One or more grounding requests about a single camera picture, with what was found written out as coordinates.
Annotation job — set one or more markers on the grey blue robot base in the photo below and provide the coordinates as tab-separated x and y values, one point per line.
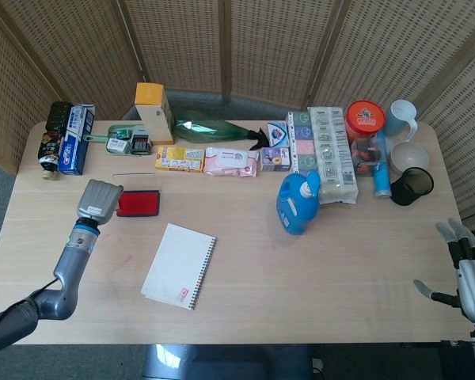
229	362

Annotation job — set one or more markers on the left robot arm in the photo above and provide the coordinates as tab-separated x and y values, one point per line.
71	269

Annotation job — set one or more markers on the green plastic spray bottle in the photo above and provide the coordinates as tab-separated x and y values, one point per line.
206	130

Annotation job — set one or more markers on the blue detergent bottle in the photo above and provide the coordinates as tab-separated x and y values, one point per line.
297	206

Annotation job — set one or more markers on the black mesh pen holder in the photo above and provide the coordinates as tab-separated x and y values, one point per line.
409	190

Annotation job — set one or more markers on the clear pack orange black items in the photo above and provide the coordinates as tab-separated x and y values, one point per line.
364	156

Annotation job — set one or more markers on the small green card box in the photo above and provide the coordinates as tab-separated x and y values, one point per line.
121	132

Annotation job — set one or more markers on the red ink pad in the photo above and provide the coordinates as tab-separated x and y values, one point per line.
142	202

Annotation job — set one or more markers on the beige bowl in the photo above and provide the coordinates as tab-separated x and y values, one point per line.
409	157

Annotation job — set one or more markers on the tall yellow orange carton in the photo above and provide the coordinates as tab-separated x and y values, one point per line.
154	115

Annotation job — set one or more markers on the small purple box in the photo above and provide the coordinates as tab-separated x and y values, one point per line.
275	159

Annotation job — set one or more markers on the spiral lined notebook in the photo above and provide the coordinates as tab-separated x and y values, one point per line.
176	265

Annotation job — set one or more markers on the white blue soap box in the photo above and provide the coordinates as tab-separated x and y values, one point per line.
278	134

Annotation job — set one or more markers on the dark drink bottle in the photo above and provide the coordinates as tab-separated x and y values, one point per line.
49	150

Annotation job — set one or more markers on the orange lidded jar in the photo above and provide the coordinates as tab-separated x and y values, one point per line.
365	118

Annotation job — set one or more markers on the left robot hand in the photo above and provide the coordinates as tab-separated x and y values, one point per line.
99	202

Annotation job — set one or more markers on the pink wet wipes pack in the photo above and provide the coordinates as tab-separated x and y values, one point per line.
229	161

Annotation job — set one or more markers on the yellow flat box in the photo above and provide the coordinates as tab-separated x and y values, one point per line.
179	159

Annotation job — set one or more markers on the small white green box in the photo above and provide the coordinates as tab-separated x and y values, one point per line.
118	145

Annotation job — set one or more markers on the light blue pitcher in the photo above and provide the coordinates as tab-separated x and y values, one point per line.
397	116

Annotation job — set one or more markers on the blue tube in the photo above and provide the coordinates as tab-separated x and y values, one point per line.
381	174

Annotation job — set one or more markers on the long white plastic pack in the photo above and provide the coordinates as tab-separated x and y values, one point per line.
334	158

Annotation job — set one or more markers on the blue white toothpaste box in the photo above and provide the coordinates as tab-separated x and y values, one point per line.
74	146

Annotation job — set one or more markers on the multicolour tissue pack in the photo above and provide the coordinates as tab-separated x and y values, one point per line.
301	142

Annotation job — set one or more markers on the wooden perforated folding screen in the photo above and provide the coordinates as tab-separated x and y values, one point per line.
261	47

